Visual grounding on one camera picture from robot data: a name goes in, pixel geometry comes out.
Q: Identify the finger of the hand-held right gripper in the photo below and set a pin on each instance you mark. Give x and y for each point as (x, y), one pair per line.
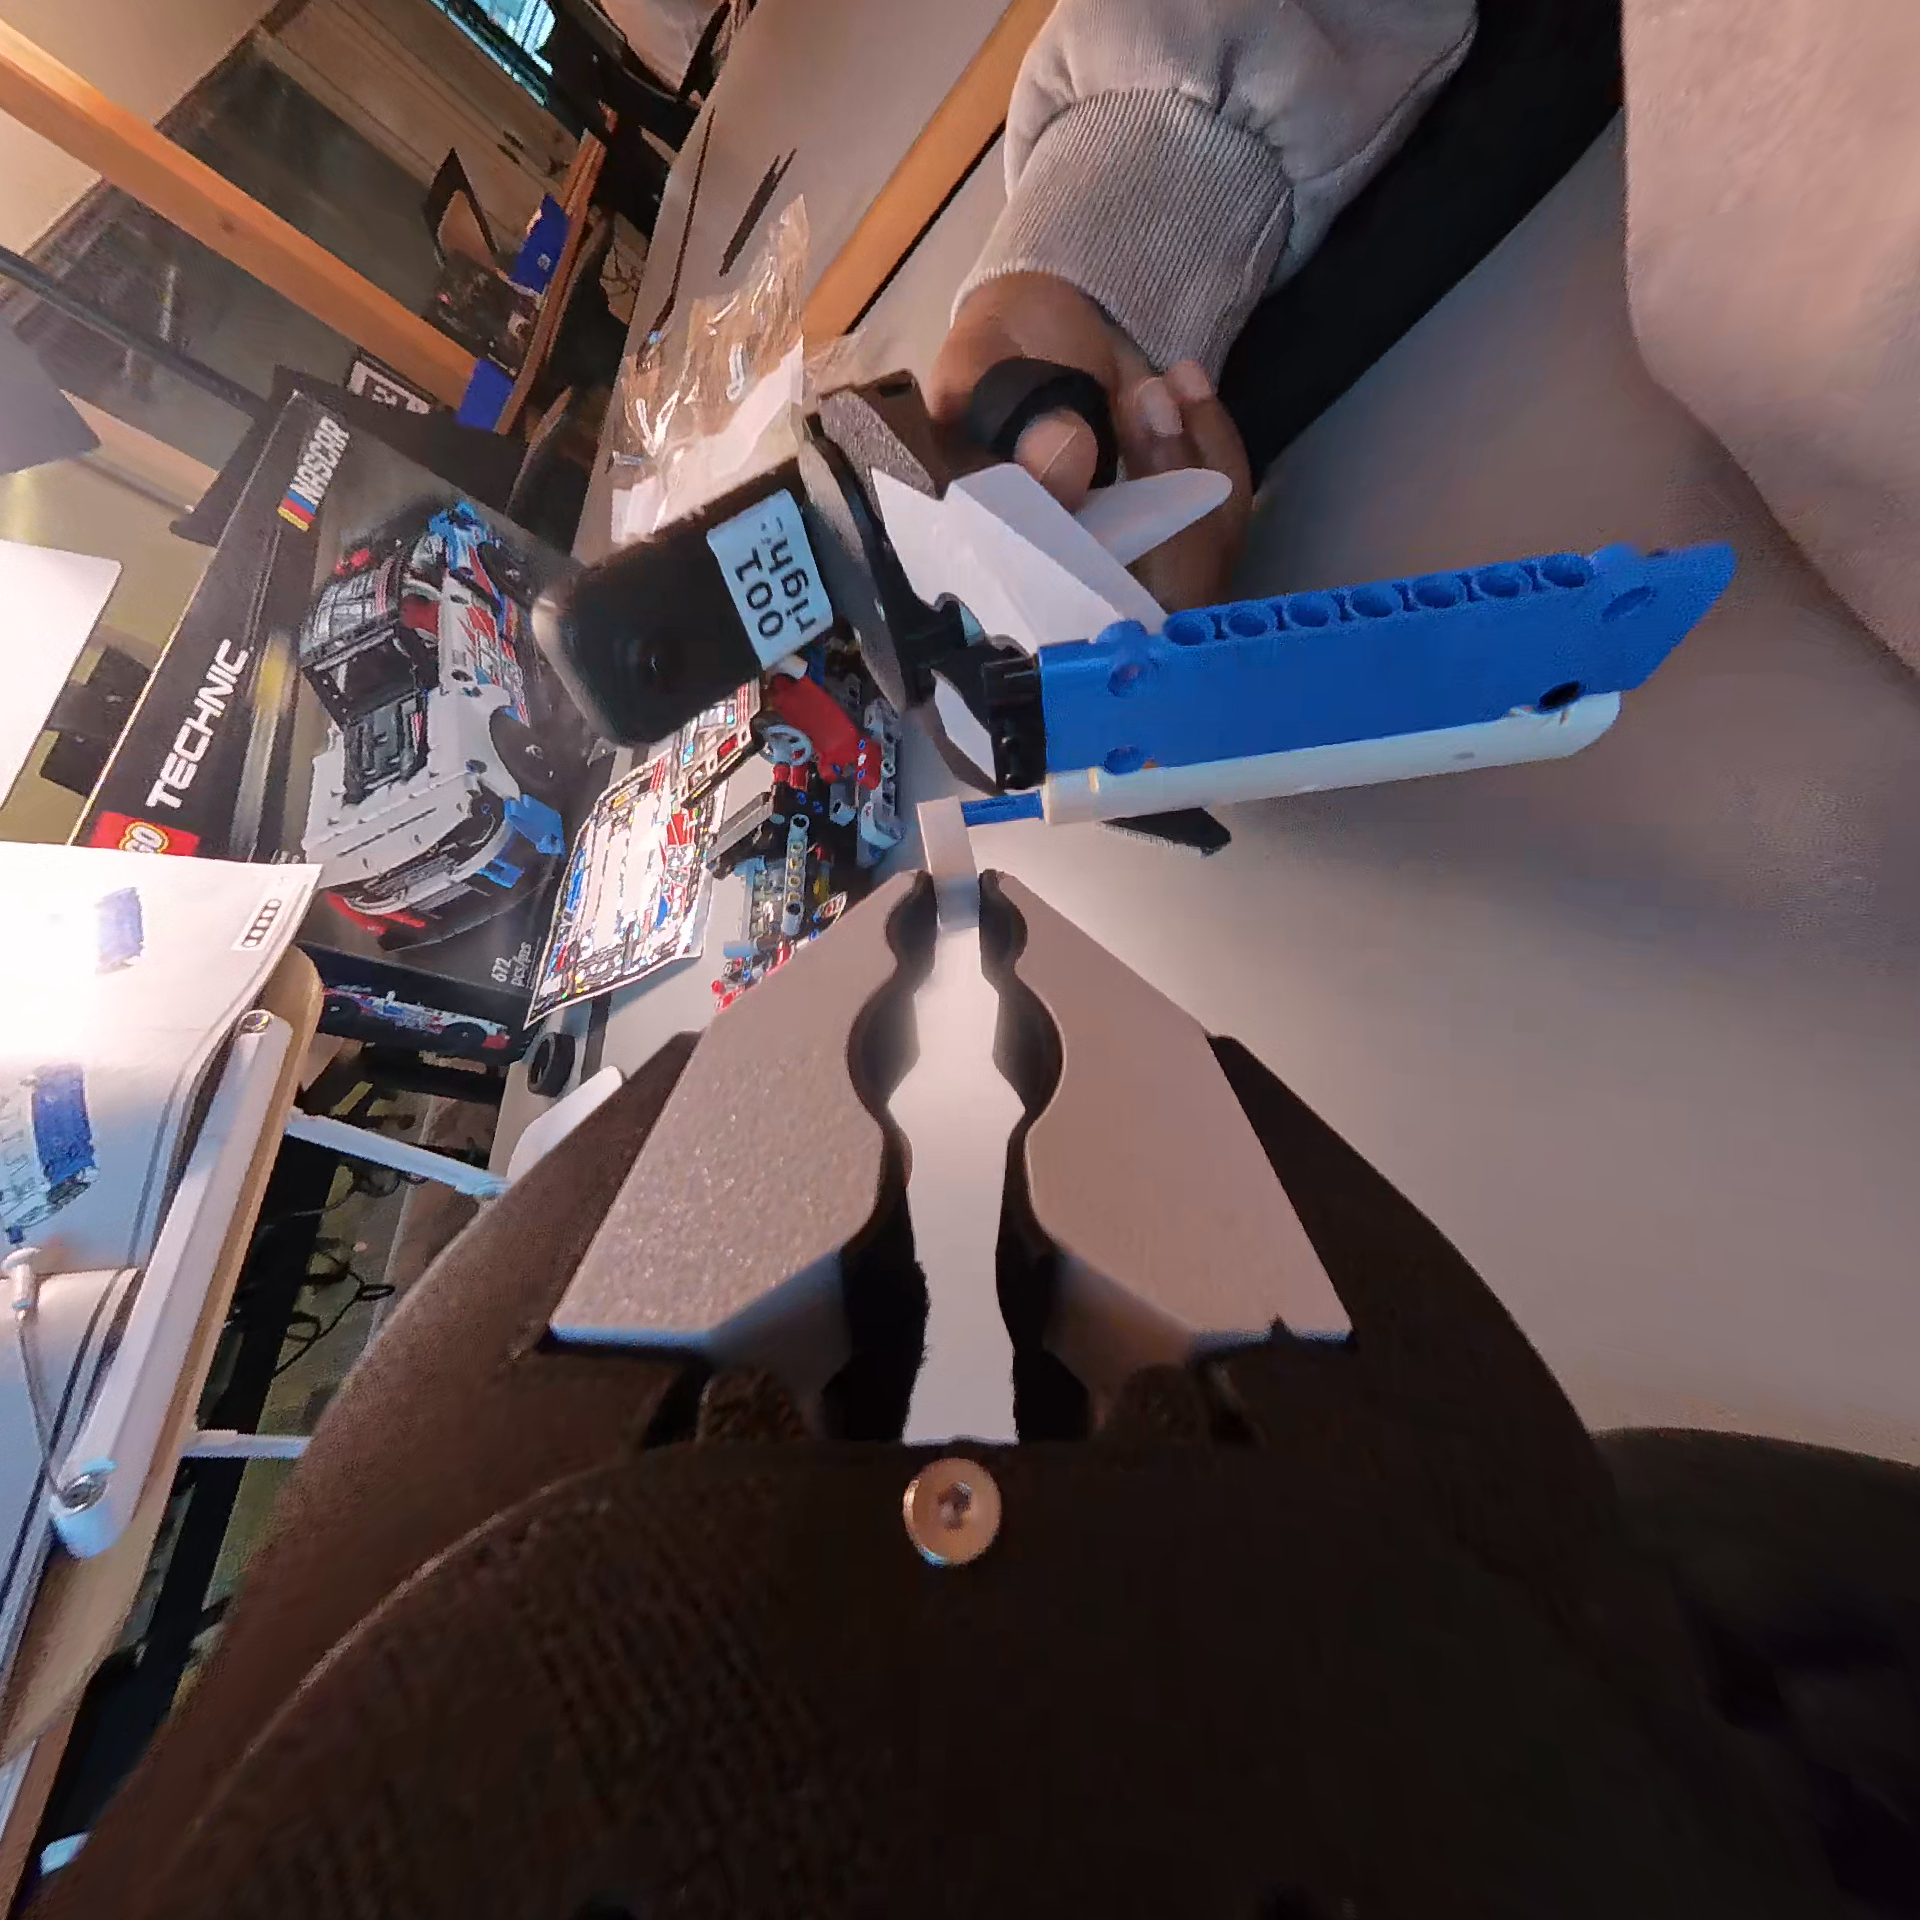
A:
(965, 720)
(1005, 555)

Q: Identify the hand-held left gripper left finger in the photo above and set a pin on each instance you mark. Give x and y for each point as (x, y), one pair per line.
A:
(722, 1200)

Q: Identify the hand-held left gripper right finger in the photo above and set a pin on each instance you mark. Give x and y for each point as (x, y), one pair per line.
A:
(1171, 1200)

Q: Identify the small white lego connector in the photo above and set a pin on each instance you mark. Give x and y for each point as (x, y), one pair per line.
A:
(950, 856)

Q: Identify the blue and white lego panel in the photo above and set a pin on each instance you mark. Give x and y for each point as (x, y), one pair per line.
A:
(1349, 674)

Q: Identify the person's right forearm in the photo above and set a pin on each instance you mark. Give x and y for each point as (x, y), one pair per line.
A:
(1200, 150)

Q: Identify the partly built lego car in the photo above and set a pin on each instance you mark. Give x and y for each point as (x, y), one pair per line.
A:
(810, 750)

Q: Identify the black lego tire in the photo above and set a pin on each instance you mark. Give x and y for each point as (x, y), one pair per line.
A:
(552, 1061)

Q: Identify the lego set box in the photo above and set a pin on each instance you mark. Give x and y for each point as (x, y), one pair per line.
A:
(224, 674)

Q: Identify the person's right hand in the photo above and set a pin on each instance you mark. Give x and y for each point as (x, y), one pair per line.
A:
(1184, 435)

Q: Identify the shiny sticker sheet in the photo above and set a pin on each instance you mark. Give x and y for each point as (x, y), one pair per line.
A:
(629, 885)

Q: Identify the small blue storage bin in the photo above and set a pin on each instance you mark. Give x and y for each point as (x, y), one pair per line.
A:
(487, 399)

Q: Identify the heap of clear plastic bags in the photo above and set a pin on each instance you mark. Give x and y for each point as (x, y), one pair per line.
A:
(722, 346)

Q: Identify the white book stand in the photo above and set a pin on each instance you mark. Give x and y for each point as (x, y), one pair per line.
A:
(165, 1319)

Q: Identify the instruction booklet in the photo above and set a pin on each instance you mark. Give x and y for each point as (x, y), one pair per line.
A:
(136, 960)

